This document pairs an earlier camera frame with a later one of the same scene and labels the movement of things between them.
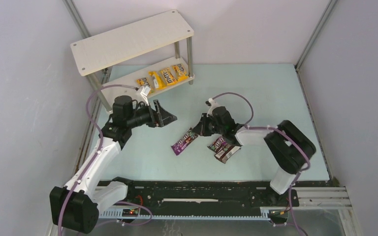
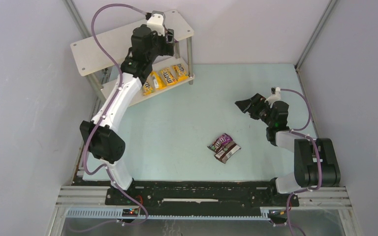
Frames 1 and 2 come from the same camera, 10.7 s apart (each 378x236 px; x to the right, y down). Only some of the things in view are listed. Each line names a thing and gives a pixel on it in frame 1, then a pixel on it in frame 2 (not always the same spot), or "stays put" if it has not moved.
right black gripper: (206, 124) to (257, 106)
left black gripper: (155, 114) to (168, 41)
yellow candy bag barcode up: (158, 82) stays put
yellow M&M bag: (180, 72) stays put
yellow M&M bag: (169, 77) stays put
